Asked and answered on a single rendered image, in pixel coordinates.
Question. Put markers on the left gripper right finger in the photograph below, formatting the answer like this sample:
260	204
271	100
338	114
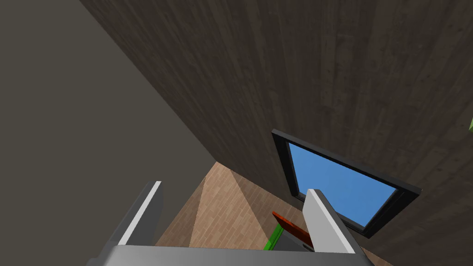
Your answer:
325	229

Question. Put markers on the red green grey furniture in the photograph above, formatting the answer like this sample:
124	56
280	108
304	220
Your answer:
286	232

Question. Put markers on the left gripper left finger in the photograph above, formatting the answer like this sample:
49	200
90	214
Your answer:
142	218

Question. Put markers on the black framed window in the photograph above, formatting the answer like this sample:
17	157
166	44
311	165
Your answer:
343	184

